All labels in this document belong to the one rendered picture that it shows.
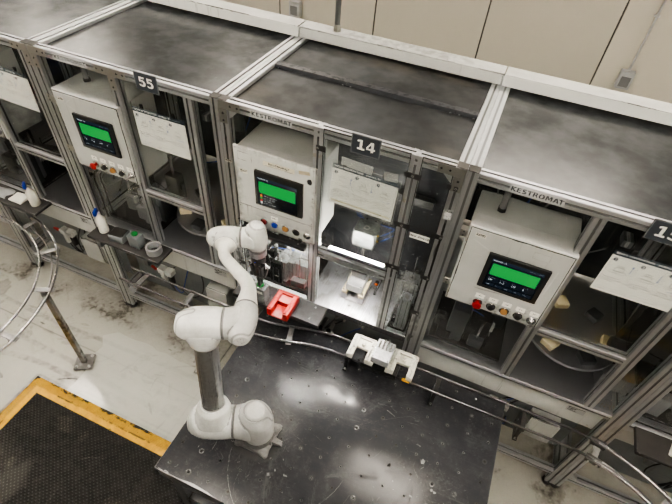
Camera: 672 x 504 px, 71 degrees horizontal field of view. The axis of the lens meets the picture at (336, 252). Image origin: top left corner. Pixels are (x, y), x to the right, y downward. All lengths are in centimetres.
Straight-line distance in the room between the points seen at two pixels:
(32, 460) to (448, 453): 245
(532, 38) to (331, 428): 418
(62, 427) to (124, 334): 74
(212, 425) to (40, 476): 145
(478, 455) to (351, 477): 65
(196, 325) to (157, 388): 168
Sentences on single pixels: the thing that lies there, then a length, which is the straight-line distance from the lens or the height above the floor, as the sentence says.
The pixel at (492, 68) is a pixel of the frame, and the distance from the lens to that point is 254.
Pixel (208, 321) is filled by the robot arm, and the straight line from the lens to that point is 192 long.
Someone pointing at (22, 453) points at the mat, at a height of 1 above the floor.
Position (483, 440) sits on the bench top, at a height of 68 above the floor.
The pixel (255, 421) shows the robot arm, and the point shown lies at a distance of 230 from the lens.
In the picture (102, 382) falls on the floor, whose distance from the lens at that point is 371.
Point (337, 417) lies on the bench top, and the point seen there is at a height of 68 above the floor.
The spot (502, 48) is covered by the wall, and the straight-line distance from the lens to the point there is 544.
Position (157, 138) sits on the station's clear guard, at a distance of 256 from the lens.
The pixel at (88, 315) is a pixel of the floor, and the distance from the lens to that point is 410.
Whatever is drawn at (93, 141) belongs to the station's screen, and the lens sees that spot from 284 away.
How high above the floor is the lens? 302
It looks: 45 degrees down
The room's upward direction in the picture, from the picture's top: 5 degrees clockwise
